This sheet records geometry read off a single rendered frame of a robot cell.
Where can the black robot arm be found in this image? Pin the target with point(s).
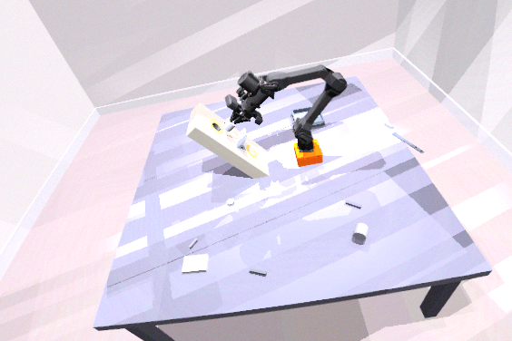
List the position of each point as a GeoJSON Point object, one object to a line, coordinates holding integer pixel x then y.
{"type": "Point", "coordinates": [335, 84]}

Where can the cream flat panel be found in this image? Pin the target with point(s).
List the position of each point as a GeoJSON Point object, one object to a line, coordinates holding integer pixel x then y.
{"type": "Point", "coordinates": [205, 128]}

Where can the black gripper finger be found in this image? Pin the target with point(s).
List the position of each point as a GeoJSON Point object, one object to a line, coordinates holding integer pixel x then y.
{"type": "Point", "coordinates": [242, 118]}
{"type": "Point", "coordinates": [234, 116]}

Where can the dark grey flat bar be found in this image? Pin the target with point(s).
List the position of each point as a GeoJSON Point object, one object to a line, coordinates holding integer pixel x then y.
{"type": "Point", "coordinates": [262, 272]}
{"type": "Point", "coordinates": [353, 204]}

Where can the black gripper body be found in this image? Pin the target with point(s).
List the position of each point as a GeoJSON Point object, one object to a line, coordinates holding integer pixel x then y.
{"type": "Point", "coordinates": [249, 106]}

